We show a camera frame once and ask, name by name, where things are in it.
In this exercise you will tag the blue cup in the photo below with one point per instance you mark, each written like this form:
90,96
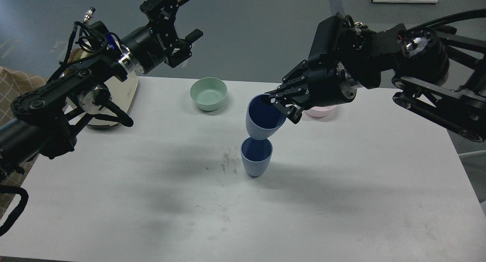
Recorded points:
262,119
256,156

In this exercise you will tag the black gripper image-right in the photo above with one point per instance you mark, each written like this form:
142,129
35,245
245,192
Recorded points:
305,88

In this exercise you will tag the green bowl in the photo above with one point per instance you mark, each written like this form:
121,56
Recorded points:
209,94

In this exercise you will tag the cream toaster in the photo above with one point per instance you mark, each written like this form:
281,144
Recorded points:
121,93

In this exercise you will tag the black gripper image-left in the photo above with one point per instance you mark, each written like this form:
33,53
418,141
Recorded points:
158,42

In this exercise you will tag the pink bowl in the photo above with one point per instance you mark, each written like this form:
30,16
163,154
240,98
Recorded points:
320,112

